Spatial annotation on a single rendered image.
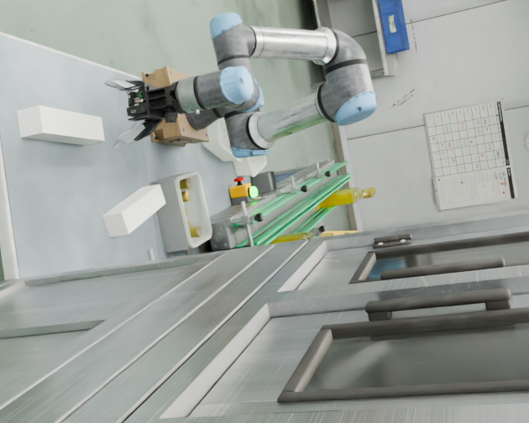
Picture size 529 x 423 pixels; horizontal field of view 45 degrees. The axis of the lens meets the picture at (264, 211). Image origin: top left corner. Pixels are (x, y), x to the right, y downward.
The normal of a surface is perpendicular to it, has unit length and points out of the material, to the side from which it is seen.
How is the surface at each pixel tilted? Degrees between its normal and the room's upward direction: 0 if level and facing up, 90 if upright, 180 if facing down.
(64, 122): 0
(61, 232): 0
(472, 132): 90
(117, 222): 90
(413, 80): 90
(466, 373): 90
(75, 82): 0
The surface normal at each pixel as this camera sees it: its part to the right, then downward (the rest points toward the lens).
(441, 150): -0.30, 0.18
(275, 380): -0.20, -0.97
